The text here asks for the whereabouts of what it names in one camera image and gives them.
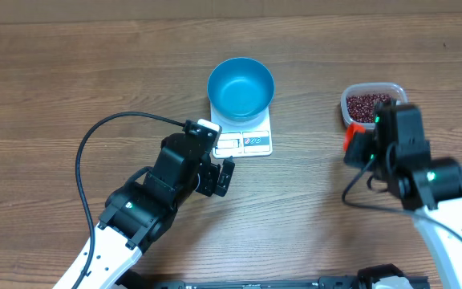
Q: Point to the white digital kitchen scale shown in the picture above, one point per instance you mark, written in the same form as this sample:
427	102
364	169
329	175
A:
252	138

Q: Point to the red scoop blue handle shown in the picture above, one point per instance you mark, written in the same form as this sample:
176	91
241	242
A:
350	132

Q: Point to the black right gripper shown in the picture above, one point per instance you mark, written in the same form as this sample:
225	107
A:
361	142

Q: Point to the teal blue bowl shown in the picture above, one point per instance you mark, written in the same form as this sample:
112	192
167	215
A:
241	88

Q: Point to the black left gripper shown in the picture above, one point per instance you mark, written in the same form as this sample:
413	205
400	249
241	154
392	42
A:
209	185

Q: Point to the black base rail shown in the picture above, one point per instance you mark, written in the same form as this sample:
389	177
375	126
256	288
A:
381	276

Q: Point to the red beans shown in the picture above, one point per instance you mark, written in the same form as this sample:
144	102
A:
361	108

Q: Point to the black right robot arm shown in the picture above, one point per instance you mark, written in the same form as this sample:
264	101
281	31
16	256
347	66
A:
397	152

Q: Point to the clear plastic container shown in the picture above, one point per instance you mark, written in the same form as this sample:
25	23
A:
394	90

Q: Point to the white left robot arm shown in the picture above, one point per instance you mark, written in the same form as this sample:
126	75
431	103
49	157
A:
138	213

